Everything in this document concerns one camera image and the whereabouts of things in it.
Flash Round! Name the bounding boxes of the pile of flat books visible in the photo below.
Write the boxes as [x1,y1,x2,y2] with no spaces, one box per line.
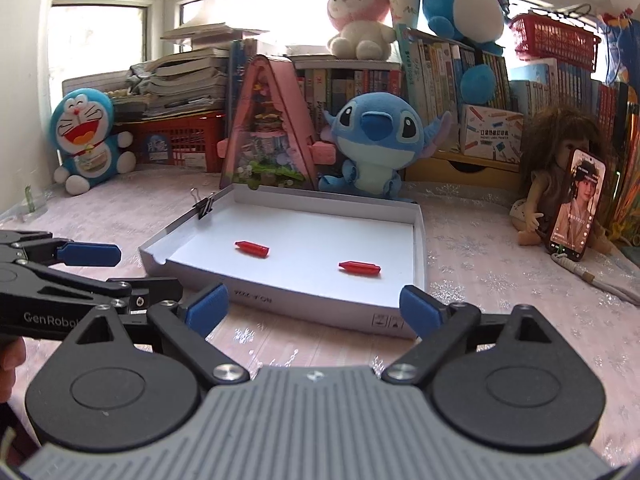
[62,22,273,121]

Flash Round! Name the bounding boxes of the wooden drawer box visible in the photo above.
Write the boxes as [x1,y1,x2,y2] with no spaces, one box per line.
[405,147,523,191]

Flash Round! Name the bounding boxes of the person's left hand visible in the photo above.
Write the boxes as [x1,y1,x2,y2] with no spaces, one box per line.
[0,337,27,403]

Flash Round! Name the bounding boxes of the red pen cap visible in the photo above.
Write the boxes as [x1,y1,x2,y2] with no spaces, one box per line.
[235,240,271,258]
[338,260,382,277]

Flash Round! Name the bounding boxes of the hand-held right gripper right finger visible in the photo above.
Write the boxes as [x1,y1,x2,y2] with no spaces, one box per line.
[381,284,556,386]

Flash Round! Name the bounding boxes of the row of upright books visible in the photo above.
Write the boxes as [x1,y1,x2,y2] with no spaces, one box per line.
[227,27,638,161]

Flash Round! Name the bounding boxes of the printed paper cone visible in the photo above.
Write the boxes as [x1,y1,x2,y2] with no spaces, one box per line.
[390,0,426,66]

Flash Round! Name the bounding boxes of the blue alien plush toy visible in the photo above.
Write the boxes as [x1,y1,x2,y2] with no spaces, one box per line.
[317,91,453,198]

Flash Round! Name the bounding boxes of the smartphone with lit screen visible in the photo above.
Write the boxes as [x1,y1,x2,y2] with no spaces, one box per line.
[545,148,607,262]

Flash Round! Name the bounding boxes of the pink snowflake tablecloth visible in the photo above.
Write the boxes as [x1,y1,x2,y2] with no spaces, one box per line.
[0,165,640,466]

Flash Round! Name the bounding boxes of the pink triangular miniature house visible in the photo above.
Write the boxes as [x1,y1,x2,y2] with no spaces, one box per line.
[217,54,337,192]

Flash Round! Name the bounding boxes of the white cardboard box tray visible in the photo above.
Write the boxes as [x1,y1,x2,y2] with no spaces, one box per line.
[137,183,426,341]

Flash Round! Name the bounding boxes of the small red plastic basket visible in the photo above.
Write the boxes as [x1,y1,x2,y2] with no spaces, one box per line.
[509,10,601,73]

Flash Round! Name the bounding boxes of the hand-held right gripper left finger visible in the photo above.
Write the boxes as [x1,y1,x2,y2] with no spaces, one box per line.
[75,282,251,386]

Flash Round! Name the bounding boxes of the pink rabbit plush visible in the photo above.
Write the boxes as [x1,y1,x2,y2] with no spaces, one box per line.
[321,0,397,60]

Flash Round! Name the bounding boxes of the shiny foil wrapped books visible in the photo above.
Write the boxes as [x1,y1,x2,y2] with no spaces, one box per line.
[607,105,640,241]

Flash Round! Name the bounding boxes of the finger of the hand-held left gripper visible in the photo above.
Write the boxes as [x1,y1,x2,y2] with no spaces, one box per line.
[27,262,184,314]
[0,230,122,268]

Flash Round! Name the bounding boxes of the blue robot cat plush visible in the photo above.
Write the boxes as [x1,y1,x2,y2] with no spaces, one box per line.
[49,87,137,196]

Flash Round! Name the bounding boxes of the small black binder clip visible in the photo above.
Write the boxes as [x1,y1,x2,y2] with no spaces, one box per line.
[190,186,217,220]

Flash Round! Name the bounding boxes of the brown haired doll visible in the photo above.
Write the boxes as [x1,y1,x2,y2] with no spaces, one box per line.
[510,107,621,256]

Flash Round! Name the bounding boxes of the white charging cable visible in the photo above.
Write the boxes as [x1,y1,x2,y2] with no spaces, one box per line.
[550,252,640,306]

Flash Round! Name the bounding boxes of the large blue round plush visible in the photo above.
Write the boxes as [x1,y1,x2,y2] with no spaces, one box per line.
[417,0,511,106]

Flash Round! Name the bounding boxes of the white printed carton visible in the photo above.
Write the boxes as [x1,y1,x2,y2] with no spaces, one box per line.
[461,104,524,157]

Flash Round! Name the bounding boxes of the large red plastic basket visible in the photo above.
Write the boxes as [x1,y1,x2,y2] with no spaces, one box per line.
[116,112,226,173]

